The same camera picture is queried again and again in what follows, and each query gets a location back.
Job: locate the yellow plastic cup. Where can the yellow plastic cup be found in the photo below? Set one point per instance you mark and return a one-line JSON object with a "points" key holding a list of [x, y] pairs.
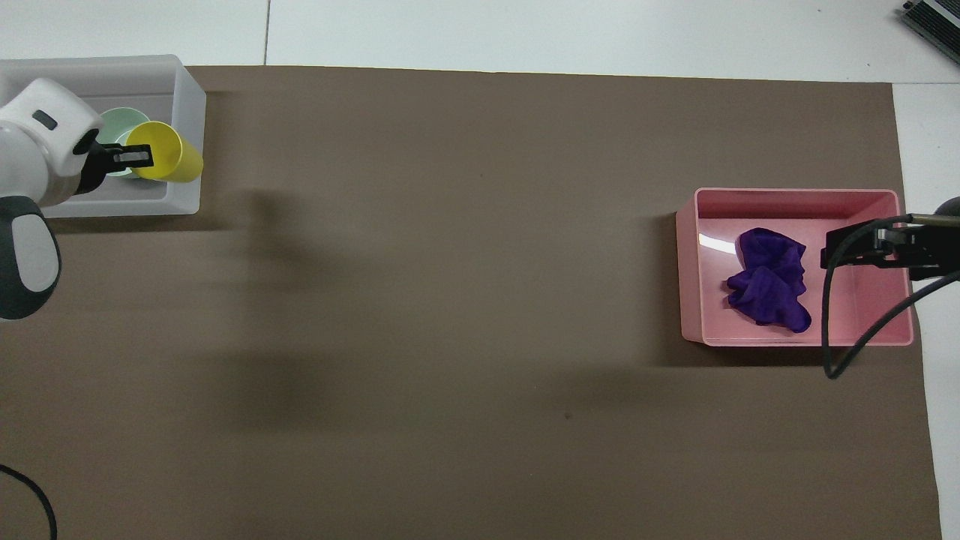
{"points": [[169, 154]]}

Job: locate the purple crumpled cloth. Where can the purple crumpled cloth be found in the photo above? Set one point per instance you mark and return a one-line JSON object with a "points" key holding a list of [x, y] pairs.
{"points": [[769, 289]]}

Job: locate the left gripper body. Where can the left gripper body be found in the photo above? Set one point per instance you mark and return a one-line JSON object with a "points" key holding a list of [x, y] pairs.
{"points": [[93, 169]]}

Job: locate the translucent white plastic box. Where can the translucent white plastic box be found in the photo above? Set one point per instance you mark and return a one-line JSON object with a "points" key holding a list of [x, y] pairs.
{"points": [[187, 105]]}

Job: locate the pink plastic box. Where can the pink plastic box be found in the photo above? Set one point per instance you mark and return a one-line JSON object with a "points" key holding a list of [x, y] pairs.
{"points": [[701, 210]]}

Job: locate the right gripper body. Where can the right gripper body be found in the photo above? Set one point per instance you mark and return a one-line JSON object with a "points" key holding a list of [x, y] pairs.
{"points": [[937, 251]]}

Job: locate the mint green cup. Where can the mint green cup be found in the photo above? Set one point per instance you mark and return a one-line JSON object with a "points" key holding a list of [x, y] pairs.
{"points": [[120, 120]]}

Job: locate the grey ribbed metal device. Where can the grey ribbed metal device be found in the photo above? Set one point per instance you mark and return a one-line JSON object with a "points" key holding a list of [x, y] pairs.
{"points": [[934, 16]]}

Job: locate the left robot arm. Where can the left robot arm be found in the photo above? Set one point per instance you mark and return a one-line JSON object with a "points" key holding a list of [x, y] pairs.
{"points": [[30, 157]]}

